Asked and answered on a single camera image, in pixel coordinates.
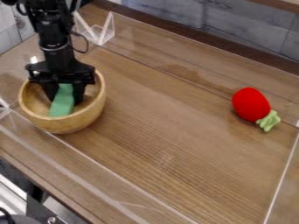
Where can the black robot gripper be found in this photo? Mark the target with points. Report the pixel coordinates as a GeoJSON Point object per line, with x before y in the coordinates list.
{"type": "Point", "coordinates": [61, 68]}

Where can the green foam stick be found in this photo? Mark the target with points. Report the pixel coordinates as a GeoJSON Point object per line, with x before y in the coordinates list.
{"type": "Point", "coordinates": [63, 103]}

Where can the brown wooden bowl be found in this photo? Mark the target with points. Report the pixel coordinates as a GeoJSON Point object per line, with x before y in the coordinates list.
{"type": "Point", "coordinates": [35, 106]}

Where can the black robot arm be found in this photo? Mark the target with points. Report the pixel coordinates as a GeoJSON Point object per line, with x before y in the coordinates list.
{"type": "Point", "coordinates": [53, 21]}

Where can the red plush strawberry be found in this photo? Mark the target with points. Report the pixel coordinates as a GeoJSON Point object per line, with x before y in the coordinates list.
{"type": "Point", "coordinates": [254, 109]}

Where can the clear acrylic corner bracket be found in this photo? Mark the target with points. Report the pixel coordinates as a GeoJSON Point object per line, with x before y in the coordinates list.
{"type": "Point", "coordinates": [97, 34]}

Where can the clear acrylic tray wall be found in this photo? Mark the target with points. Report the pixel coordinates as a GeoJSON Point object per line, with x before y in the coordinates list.
{"type": "Point", "coordinates": [83, 185]}

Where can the black metal table bracket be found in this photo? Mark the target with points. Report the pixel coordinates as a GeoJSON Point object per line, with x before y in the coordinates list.
{"type": "Point", "coordinates": [41, 213]}

